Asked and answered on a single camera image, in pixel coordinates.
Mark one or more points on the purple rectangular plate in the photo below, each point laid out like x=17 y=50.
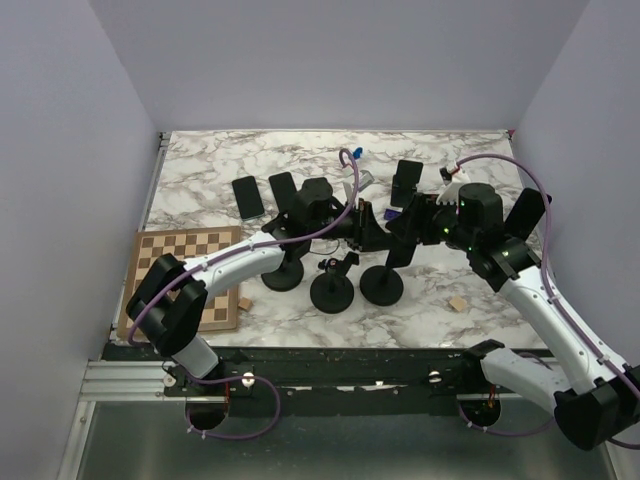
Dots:
x=391 y=214

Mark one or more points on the black mounting rail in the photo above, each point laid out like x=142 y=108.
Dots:
x=327 y=382

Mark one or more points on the small wooden block right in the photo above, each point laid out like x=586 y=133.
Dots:
x=458 y=303

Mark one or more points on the black round-base phone stand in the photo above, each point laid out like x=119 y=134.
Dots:
x=287 y=277

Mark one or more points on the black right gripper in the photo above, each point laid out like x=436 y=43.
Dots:
x=419 y=213

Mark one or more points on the teal smartphone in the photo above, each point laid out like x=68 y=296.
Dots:
x=248 y=198

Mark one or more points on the small wooden block near chessboard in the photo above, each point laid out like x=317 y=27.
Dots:
x=245 y=304

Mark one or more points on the tall black round phone stand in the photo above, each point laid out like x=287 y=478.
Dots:
x=381 y=285

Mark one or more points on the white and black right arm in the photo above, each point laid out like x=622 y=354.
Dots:
x=593 y=396

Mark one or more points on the black folding phone stand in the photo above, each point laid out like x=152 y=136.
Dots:
x=404 y=182

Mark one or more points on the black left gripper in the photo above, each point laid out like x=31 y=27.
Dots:
x=365 y=231

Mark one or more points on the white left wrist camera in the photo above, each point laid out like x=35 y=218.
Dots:
x=354 y=185

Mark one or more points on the black smartphone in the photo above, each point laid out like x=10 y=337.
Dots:
x=525 y=214
x=284 y=189
x=400 y=255

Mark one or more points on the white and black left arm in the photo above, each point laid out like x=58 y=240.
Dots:
x=168 y=304

